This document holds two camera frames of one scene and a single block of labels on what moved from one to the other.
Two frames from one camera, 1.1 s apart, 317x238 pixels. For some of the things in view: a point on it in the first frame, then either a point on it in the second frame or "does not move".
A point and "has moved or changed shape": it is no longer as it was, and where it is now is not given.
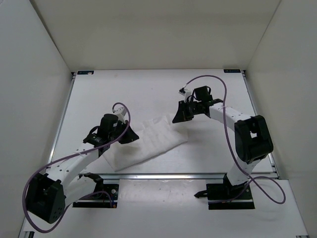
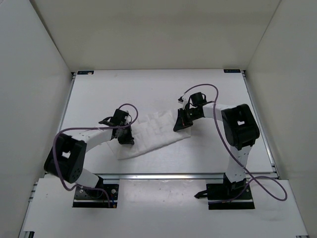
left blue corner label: x=85 y=72 does not move
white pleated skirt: x=159 y=135 has moved or changed shape
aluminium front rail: x=195 y=176 does not move
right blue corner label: x=232 y=71 does not move
